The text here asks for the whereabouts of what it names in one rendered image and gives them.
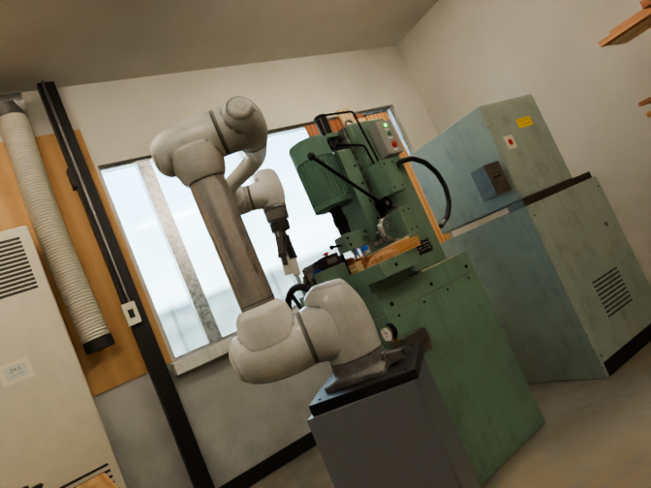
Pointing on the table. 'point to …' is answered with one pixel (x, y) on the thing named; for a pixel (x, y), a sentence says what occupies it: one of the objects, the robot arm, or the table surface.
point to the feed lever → (358, 188)
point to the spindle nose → (339, 220)
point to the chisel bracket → (351, 241)
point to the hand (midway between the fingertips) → (292, 272)
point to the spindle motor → (325, 199)
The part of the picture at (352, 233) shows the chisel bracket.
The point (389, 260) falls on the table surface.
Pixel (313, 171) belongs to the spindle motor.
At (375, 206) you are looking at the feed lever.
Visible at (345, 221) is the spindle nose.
